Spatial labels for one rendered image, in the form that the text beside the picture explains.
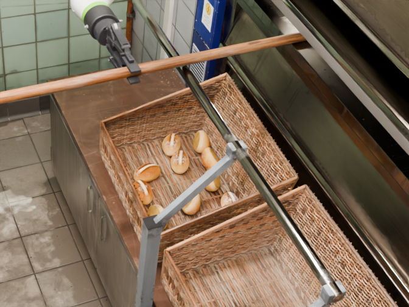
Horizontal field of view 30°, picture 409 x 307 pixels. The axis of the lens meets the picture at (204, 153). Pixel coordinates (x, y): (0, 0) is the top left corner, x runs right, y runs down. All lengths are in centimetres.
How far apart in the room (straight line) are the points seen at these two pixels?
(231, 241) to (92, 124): 79
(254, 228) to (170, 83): 92
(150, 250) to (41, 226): 125
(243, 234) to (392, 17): 85
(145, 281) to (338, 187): 62
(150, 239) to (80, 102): 103
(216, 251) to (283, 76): 59
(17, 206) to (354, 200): 166
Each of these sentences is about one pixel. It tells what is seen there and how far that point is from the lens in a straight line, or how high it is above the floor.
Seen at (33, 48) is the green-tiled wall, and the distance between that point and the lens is 359.
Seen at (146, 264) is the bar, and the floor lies 80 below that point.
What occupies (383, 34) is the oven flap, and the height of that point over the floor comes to 147.
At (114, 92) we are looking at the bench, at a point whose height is 58.
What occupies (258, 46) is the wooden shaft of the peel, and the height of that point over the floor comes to 120.
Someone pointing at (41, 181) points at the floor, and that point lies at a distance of 347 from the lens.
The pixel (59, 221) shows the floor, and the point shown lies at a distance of 331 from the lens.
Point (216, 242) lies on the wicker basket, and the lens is 235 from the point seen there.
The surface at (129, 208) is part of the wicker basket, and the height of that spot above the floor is 63.
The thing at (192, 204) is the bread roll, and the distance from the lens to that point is 252.
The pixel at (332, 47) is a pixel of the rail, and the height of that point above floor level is 144.
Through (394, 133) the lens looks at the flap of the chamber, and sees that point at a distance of 176.
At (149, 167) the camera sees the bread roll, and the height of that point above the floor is 65.
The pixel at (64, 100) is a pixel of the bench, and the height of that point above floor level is 58.
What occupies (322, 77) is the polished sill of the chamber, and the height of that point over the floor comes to 118.
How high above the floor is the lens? 249
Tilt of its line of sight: 43 degrees down
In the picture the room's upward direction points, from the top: 9 degrees clockwise
